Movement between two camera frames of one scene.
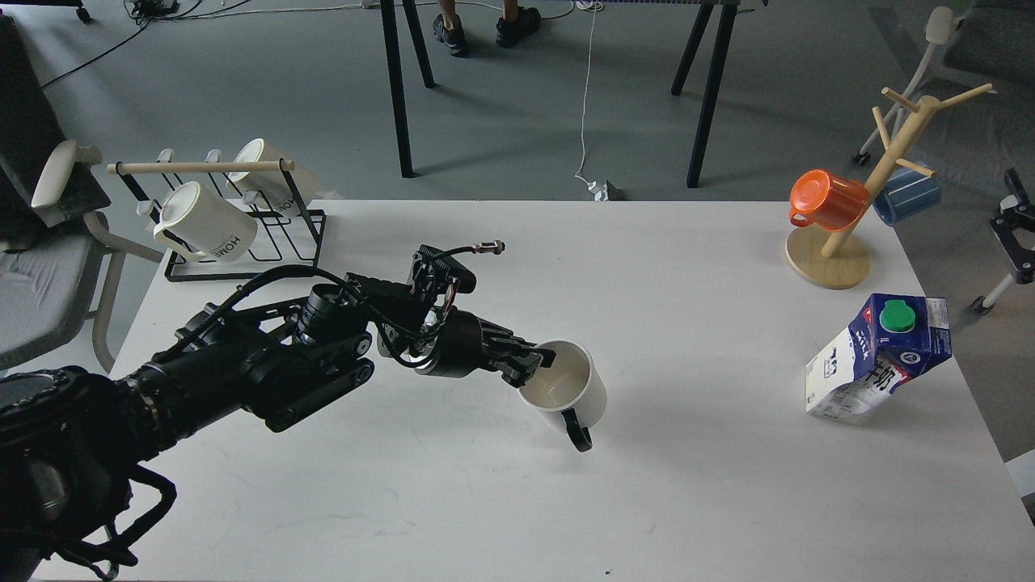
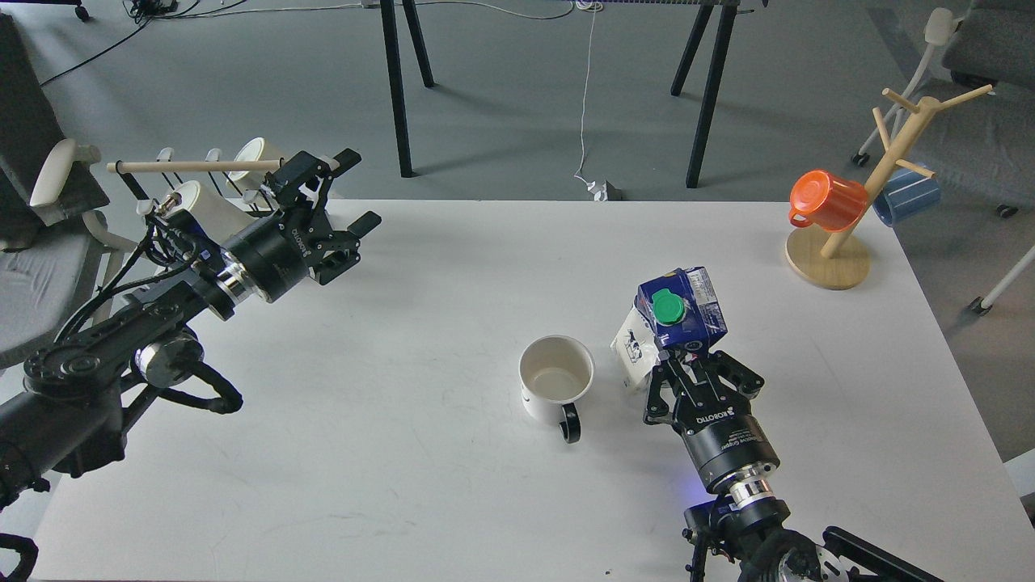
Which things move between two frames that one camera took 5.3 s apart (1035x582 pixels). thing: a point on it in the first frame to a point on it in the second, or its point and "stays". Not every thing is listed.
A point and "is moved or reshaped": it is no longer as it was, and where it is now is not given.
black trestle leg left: [389, 18] stays
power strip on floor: [601, 191] stays
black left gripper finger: [548, 355] to [309, 171]
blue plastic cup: [906, 193] stays
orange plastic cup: [830, 203] stays
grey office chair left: [58, 264] stays
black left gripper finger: [517, 373] to [348, 240]
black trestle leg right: [725, 25] stays
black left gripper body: [470, 345] to [276, 251]
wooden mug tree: [824, 259] stays
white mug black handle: [572, 394] is moved or reshaped
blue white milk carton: [890, 339] to [678, 308]
